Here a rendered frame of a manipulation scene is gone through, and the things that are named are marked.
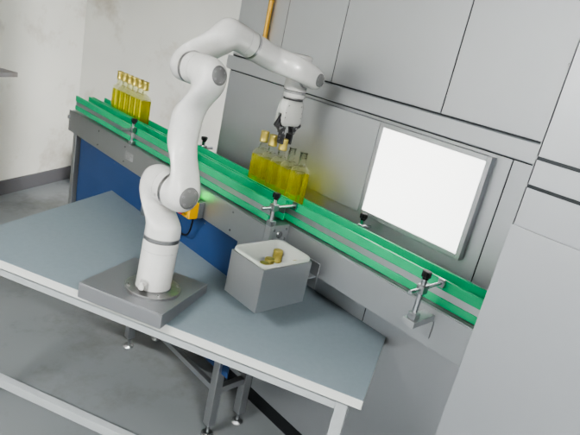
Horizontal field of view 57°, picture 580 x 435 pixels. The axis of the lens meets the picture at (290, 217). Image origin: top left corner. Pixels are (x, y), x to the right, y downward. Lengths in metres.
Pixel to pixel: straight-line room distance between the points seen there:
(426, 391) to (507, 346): 0.68
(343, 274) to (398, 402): 0.54
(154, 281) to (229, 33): 0.84
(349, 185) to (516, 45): 0.73
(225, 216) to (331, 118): 0.56
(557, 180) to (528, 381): 0.46
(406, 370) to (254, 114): 1.26
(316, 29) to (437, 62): 0.57
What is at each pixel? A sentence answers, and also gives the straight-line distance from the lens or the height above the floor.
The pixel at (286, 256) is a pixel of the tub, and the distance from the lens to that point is 1.93.
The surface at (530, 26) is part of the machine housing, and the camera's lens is 1.76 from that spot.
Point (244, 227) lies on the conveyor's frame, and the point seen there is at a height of 0.99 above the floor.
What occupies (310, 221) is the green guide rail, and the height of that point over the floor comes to 1.10.
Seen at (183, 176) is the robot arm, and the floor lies 1.23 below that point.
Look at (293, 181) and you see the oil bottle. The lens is 2.02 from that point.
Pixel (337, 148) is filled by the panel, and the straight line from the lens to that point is 2.06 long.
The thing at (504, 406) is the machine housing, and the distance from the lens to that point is 1.44.
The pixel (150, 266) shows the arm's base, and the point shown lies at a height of 0.90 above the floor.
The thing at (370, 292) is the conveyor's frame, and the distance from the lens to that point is 1.78.
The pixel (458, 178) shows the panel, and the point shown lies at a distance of 1.78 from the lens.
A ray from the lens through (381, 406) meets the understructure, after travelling 2.16.
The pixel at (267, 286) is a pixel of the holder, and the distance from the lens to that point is 1.75.
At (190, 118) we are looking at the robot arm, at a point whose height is 1.40.
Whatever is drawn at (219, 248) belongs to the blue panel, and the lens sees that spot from 2.22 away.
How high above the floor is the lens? 1.70
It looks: 18 degrees down
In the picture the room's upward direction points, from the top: 13 degrees clockwise
